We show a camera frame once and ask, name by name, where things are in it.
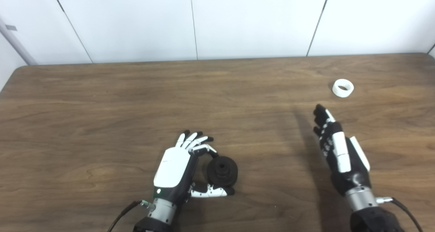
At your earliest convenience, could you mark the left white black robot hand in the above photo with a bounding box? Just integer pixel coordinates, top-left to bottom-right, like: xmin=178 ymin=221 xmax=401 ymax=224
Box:
xmin=153 ymin=130 xmax=236 ymax=205

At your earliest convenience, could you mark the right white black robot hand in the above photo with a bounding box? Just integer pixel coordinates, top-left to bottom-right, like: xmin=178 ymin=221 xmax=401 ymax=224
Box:
xmin=313 ymin=104 xmax=372 ymax=196

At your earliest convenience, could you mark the round black plastic part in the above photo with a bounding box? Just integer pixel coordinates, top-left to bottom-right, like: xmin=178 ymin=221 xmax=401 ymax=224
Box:
xmin=207 ymin=156 xmax=238 ymax=187

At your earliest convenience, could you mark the white plastic ring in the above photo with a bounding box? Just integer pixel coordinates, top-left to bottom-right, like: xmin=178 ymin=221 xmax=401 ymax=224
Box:
xmin=332 ymin=79 xmax=354 ymax=98

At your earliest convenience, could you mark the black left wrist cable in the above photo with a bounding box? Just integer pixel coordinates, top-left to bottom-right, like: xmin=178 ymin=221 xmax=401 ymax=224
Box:
xmin=107 ymin=200 xmax=155 ymax=232

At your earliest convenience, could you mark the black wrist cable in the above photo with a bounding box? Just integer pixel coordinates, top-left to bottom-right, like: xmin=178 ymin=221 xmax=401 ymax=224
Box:
xmin=107 ymin=200 xmax=155 ymax=232
xmin=376 ymin=197 xmax=423 ymax=232

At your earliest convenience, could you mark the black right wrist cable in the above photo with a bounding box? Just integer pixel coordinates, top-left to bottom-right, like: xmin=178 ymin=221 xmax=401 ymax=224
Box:
xmin=376 ymin=197 xmax=423 ymax=232

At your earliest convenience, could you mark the grey wall corner trim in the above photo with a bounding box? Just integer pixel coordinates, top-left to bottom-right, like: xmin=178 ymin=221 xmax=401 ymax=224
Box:
xmin=0 ymin=17 xmax=38 ymax=66

